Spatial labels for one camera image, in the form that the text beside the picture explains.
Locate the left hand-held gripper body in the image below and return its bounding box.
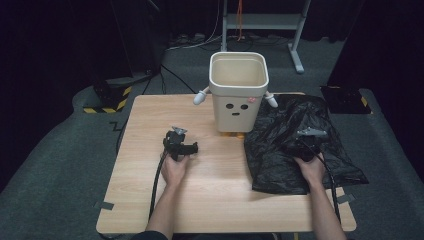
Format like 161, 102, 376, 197
162, 125, 188, 162

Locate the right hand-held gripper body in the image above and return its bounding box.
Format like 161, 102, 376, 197
283, 127, 329, 163

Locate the black plastic trash bag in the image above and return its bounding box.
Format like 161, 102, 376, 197
243, 94, 370, 195

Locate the cream trash bin with face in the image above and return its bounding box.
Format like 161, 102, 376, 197
193, 51, 279, 139

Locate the person's right hand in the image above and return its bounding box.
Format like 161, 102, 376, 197
293, 153, 326, 188

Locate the person's left hand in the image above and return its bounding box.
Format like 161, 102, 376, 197
160, 153, 191, 189

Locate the black base with hazard stripes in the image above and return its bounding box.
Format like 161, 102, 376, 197
83, 78, 133, 114
320, 85, 373, 115

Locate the grey tape strip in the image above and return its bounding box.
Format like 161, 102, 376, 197
336, 193, 356, 204
94, 200, 115, 211

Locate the person's black left sleeve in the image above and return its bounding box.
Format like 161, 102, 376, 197
131, 230, 169, 240

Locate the grey metal stand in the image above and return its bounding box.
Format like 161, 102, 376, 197
220, 0, 313, 74

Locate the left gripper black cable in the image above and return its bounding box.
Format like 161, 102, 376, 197
148, 151, 168, 221

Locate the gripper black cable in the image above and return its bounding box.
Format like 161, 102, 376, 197
299, 139, 342, 224
148, 151, 168, 221

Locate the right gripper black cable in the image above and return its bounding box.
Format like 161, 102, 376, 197
299, 139, 342, 224

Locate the black floor cable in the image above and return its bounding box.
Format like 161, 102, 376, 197
159, 64, 198, 94

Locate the white floor cable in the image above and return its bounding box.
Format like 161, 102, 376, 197
166, 34, 223, 52

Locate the orange hanging cable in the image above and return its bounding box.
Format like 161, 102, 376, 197
235, 0, 244, 42

